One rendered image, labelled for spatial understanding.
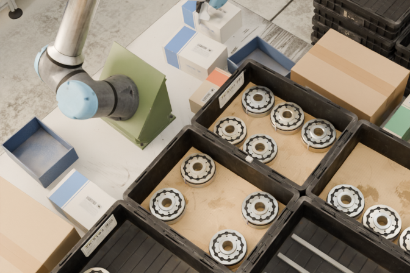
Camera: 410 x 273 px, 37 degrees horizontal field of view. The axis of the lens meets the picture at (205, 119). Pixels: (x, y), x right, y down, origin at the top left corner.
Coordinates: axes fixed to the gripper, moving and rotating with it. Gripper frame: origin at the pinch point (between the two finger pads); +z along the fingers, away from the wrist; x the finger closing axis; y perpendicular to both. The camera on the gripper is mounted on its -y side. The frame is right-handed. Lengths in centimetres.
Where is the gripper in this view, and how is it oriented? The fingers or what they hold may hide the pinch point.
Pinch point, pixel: (210, 11)
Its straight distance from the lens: 231.7
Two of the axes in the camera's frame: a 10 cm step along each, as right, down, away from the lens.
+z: 0.9, 5.5, 8.3
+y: 7.4, 5.2, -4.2
